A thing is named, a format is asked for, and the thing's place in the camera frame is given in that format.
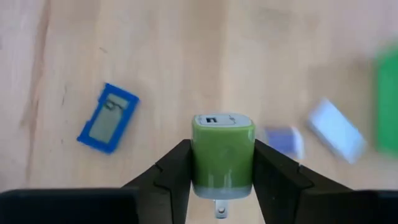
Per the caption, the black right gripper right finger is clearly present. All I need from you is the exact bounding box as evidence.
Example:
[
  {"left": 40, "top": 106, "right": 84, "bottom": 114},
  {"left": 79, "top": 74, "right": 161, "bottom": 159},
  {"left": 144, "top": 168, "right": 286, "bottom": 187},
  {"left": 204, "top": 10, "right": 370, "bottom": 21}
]
[{"left": 252, "top": 138, "right": 354, "bottom": 224}]

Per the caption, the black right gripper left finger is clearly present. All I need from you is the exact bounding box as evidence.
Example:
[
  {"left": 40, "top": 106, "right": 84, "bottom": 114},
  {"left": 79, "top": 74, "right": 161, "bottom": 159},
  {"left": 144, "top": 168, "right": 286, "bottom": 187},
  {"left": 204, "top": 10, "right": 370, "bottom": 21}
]
[{"left": 121, "top": 138, "right": 193, "bottom": 224}]

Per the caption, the green usb wall charger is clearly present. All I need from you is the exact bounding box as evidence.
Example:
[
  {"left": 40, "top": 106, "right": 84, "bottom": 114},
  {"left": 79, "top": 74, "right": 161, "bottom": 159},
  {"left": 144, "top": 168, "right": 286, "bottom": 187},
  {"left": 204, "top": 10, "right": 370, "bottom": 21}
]
[{"left": 190, "top": 112, "right": 257, "bottom": 220}]

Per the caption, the white eraser block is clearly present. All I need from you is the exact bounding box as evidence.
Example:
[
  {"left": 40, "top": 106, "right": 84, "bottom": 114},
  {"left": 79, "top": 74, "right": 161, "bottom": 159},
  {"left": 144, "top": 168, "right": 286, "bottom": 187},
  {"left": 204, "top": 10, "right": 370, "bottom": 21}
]
[{"left": 306, "top": 97, "right": 368, "bottom": 165}]

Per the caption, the blue digital timer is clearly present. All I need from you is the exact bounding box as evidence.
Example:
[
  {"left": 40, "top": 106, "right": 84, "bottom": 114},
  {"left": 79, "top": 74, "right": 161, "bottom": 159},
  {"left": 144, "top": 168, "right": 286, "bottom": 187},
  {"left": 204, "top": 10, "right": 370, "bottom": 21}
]
[{"left": 76, "top": 82, "right": 141, "bottom": 156}]

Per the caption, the green plastic basket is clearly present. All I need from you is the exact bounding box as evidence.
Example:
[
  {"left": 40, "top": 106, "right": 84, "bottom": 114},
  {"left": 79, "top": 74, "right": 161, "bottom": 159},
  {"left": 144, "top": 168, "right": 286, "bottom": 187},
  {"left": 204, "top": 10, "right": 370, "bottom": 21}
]
[{"left": 374, "top": 45, "right": 398, "bottom": 156}]

